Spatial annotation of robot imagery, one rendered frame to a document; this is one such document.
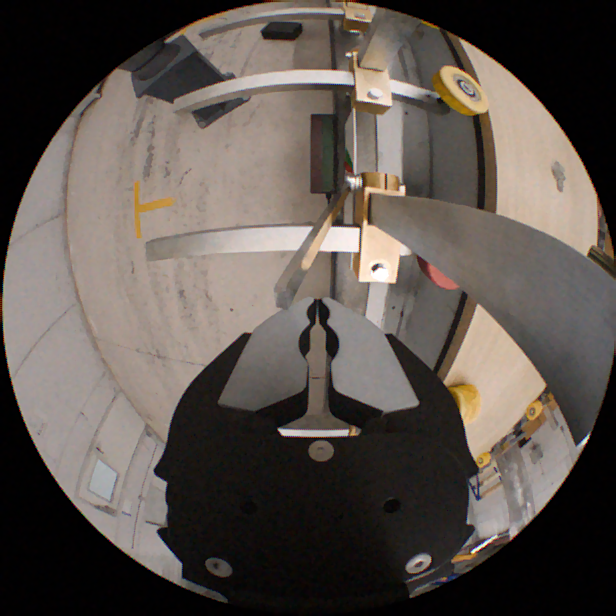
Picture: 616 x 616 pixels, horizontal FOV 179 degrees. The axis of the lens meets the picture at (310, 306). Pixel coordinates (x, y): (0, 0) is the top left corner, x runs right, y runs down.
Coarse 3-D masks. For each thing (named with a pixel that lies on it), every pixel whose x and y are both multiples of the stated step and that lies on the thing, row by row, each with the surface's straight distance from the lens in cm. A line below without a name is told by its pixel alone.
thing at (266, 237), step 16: (272, 224) 29; (288, 224) 28; (304, 224) 28; (336, 224) 28; (160, 240) 34; (176, 240) 32; (192, 240) 30; (208, 240) 29; (224, 240) 28; (240, 240) 28; (256, 240) 27; (272, 240) 27; (288, 240) 26; (336, 240) 26; (352, 240) 27; (160, 256) 34; (176, 256) 33
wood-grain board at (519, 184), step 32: (448, 32) 53; (480, 64) 45; (512, 96) 48; (512, 128) 40; (544, 128) 56; (512, 160) 37; (544, 160) 48; (576, 160) 79; (512, 192) 35; (544, 192) 45; (576, 192) 69; (544, 224) 45; (576, 224) 67; (480, 320) 36; (448, 352) 40; (480, 352) 42; (512, 352) 52; (448, 384) 43; (480, 384) 52; (512, 384) 68; (544, 384) 109; (480, 416) 71; (512, 416) 105; (480, 448) 123
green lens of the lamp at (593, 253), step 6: (594, 246) 12; (588, 252) 11; (594, 252) 11; (600, 252) 12; (594, 258) 11; (600, 258) 11; (606, 258) 11; (612, 258) 12; (600, 264) 11; (606, 264) 11; (612, 264) 11; (606, 270) 11; (612, 270) 11; (612, 276) 11
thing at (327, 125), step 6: (324, 120) 44; (330, 120) 44; (324, 126) 44; (330, 126) 44; (324, 132) 43; (330, 132) 44; (324, 138) 43; (330, 138) 43; (324, 144) 43; (330, 144) 43; (324, 150) 42; (330, 150) 43; (324, 156) 42; (330, 156) 42; (324, 162) 42; (330, 162) 42; (324, 168) 42; (330, 168) 42; (324, 174) 42; (330, 174) 42; (324, 180) 42; (330, 180) 42; (324, 186) 42; (330, 186) 42
